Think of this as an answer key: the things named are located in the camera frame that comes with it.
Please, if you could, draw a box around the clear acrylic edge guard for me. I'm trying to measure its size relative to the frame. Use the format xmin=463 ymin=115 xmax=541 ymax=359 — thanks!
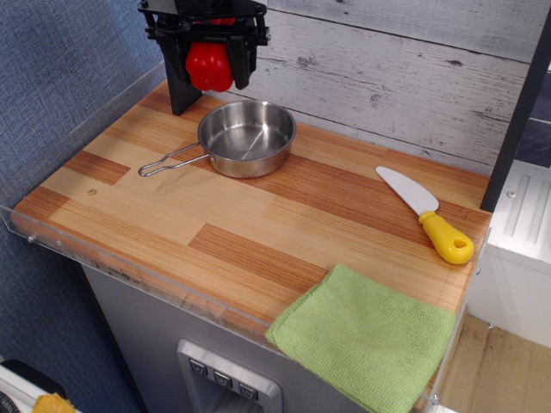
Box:
xmin=0 ymin=59 xmax=492 ymax=413

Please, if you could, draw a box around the green woven cloth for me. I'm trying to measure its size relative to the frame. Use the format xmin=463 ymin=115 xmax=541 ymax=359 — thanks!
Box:
xmin=265 ymin=264 xmax=456 ymax=412

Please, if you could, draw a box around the grey toy cabinet front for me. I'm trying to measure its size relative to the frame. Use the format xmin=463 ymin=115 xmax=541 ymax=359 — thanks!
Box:
xmin=84 ymin=267 xmax=361 ymax=412

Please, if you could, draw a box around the black yellow object at corner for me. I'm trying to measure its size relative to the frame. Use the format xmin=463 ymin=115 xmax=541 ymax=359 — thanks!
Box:
xmin=1 ymin=360 xmax=78 ymax=412

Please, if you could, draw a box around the left dark frame post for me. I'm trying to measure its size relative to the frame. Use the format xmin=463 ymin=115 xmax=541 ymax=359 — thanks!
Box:
xmin=155 ymin=0 xmax=202 ymax=116

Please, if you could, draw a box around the toy knife yellow handle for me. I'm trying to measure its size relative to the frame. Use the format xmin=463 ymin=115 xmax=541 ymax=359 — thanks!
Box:
xmin=375 ymin=166 xmax=474 ymax=265

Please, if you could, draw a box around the white ridged side counter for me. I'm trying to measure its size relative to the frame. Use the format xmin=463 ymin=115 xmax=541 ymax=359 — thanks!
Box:
xmin=466 ymin=161 xmax=550 ymax=347

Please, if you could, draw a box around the red toy capsicum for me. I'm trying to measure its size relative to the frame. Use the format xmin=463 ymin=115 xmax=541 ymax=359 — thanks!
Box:
xmin=186 ymin=42 xmax=234 ymax=92

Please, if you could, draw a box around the steel pan with wire handle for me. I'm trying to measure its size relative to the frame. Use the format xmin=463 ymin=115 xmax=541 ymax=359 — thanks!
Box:
xmin=138 ymin=100 xmax=297 ymax=179

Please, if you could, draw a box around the silver button dispenser panel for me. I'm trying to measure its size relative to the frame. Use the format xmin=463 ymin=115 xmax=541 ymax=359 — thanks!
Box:
xmin=176 ymin=339 xmax=283 ymax=412

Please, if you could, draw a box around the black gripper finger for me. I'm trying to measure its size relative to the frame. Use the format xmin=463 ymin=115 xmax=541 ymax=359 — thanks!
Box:
xmin=226 ymin=36 xmax=257 ymax=89
xmin=157 ymin=29 xmax=191 ymax=86

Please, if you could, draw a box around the right dark frame post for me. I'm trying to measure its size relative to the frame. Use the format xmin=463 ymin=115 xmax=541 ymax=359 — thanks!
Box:
xmin=480 ymin=11 xmax=550 ymax=213

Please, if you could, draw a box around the dark frame post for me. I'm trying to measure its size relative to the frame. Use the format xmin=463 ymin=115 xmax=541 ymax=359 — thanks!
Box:
xmin=480 ymin=11 xmax=550 ymax=213
xmin=155 ymin=0 xmax=202 ymax=116

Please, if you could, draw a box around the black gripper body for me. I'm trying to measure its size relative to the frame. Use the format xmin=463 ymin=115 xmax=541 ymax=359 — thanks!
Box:
xmin=138 ymin=0 xmax=269 ymax=46

